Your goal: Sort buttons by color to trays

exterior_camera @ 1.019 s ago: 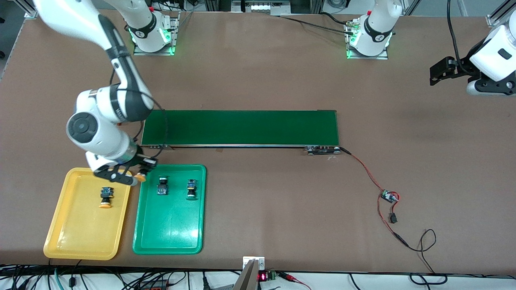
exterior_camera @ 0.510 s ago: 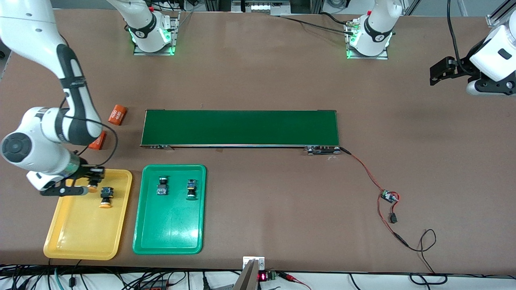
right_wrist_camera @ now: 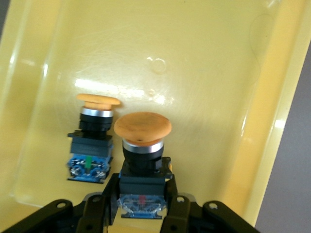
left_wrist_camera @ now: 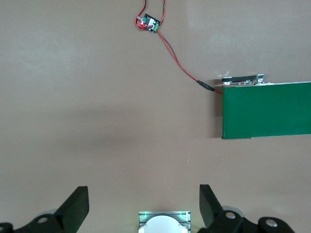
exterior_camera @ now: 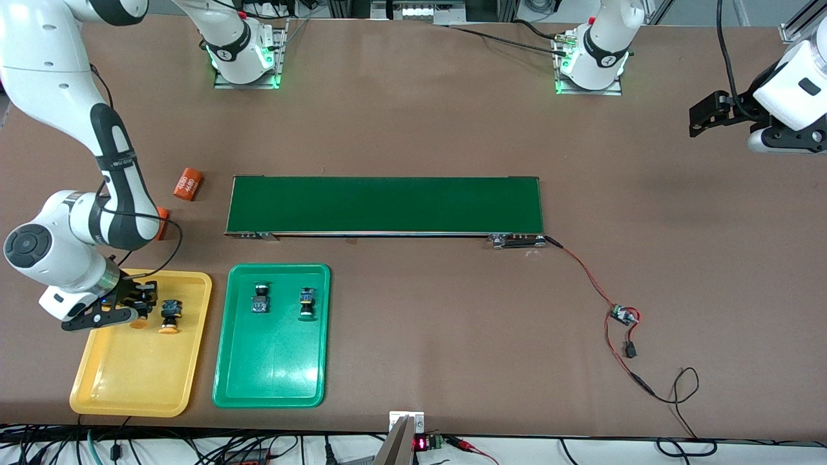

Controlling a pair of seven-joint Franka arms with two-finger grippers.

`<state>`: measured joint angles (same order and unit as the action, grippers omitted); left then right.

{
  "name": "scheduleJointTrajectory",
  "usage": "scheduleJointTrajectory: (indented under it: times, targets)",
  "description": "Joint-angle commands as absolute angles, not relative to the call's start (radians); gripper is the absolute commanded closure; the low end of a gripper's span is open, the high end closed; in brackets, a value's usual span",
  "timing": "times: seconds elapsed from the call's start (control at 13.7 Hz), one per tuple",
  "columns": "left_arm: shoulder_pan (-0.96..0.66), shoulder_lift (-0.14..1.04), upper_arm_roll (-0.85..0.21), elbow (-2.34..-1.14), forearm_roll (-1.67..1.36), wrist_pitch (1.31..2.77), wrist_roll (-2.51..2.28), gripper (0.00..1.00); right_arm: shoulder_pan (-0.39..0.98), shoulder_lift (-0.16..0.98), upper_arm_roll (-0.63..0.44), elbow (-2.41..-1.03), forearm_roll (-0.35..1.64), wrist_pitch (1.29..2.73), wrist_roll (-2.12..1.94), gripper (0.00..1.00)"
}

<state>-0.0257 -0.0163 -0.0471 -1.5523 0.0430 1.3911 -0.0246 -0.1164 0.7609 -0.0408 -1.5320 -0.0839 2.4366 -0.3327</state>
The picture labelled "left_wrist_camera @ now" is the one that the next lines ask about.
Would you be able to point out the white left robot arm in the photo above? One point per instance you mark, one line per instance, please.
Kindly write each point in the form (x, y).
(162, 224)

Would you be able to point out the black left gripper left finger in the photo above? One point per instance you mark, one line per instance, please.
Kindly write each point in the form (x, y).
(70, 213)

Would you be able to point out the green conveyor belt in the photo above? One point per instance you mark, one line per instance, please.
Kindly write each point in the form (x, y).
(267, 109)

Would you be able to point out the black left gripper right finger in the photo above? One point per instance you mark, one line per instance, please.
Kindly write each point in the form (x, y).
(211, 213)

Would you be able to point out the small controller circuit board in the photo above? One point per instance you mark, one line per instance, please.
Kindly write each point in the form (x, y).
(149, 23)

